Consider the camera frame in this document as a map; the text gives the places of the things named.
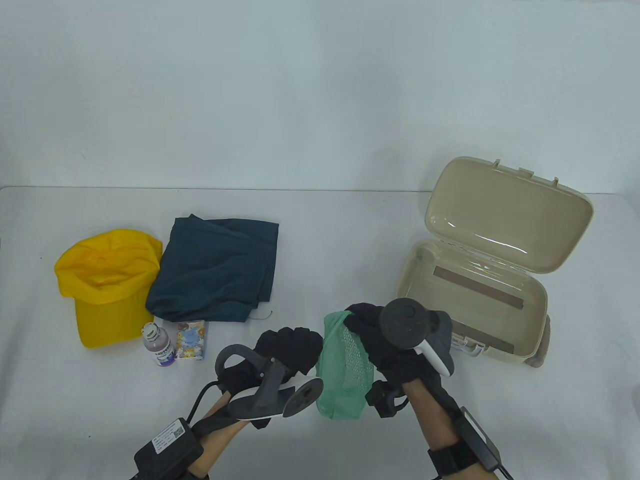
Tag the small floral tissue packet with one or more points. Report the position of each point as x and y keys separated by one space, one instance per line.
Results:
x=190 y=340

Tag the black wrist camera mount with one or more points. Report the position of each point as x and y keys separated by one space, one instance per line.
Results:
x=260 y=424
x=385 y=397

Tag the dark teal folded garment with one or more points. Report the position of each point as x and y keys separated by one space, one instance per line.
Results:
x=210 y=265

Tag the black wrist sensor box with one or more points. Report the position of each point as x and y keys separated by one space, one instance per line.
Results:
x=167 y=445
x=477 y=435

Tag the person's right forearm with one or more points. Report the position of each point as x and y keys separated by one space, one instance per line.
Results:
x=435 y=420

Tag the person's left hand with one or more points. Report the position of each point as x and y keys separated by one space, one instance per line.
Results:
x=295 y=350

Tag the small purple liquid bottle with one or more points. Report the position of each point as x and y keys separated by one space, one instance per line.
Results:
x=160 y=347

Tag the person's right hand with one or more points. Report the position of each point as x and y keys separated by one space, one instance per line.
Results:
x=395 y=365

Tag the person's left forearm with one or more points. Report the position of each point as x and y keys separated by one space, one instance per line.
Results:
x=220 y=440

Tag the beige hard-shell suitcase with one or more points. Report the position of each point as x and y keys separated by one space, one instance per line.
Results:
x=505 y=220

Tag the green mesh bag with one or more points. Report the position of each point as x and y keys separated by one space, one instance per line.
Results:
x=342 y=380

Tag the yellow baseball cap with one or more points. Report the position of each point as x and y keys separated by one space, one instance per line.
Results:
x=105 y=285

